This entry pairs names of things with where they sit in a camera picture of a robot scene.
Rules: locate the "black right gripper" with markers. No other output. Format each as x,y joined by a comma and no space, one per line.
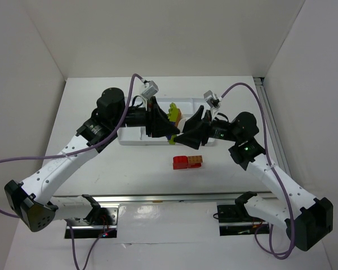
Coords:
207,125

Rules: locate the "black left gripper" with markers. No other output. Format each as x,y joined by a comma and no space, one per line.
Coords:
150,118

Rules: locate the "lime green lego brick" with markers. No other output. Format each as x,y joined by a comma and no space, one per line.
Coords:
171,109
171,139

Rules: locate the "orange lego plate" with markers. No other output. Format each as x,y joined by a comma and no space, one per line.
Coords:
196,159
177,116

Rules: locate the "red rounded lego brick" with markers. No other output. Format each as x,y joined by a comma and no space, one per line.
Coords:
180,162

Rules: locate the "cream lego plate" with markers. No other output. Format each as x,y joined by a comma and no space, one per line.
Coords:
181,124

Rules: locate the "purple lego plate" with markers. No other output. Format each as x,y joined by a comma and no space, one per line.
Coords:
171,130

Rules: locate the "red stepped lego brick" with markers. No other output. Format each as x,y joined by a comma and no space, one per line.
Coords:
194,165

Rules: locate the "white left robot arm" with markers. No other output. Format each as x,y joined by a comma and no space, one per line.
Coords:
91,138

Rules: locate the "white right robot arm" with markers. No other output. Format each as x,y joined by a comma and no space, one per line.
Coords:
305,218

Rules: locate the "white divided sorting tray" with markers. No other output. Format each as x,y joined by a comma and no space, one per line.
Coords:
133,132

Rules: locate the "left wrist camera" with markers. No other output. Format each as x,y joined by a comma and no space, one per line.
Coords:
148,90

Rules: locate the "aluminium rail front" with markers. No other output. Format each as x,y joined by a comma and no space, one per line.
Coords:
141,198

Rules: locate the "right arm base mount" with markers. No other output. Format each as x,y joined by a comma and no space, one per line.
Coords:
233,222

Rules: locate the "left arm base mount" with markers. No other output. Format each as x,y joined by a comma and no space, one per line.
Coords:
105,224

